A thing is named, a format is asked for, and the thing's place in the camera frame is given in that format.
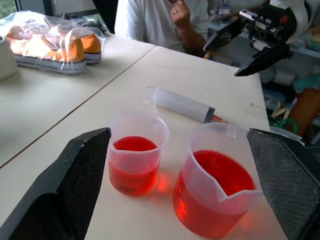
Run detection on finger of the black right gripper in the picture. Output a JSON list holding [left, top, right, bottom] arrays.
[[233, 40, 294, 77], [202, 18, 249, 53]]

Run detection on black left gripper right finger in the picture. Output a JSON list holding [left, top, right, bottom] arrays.
[[246, 128, 320, 240]]

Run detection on orange sneakers in plastic bag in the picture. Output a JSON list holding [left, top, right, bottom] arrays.
[[0, 10, 107, 75]]

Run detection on brown cylindrical roll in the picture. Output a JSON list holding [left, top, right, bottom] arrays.
[[285, 88, 320, 138]]

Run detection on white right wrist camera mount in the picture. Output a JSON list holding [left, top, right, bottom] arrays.
[[269, 0, 313, 44]]

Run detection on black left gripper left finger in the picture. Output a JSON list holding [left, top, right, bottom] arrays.
[[0, 127, 112, 240]]

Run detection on white rounded ceramic vessel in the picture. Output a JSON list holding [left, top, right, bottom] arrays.
[[0, 34, 19, 81]]

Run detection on person's hand with ring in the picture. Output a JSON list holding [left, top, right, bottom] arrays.
[[168, 0, 192, 30]]

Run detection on green plastic ring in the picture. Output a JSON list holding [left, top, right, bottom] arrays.
[[274, 118, 299, 134]]

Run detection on small beaker with red liquid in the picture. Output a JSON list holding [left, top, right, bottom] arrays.
[[105, 112, 171, 197]]

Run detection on clear plastic syringe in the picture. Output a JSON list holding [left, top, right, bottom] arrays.
[[144, 85, 230, 125]]

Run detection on person in white shirt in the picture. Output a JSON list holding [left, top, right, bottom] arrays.
[[114, 0, 210, 55]]

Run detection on large beaker with red liquid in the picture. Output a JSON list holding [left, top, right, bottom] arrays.
[[172, 121, 264, 239]]

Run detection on orange canvas sneaker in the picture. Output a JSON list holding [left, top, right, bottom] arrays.
[[71, 32, 103, 65], [5, 24, 87, 75]]

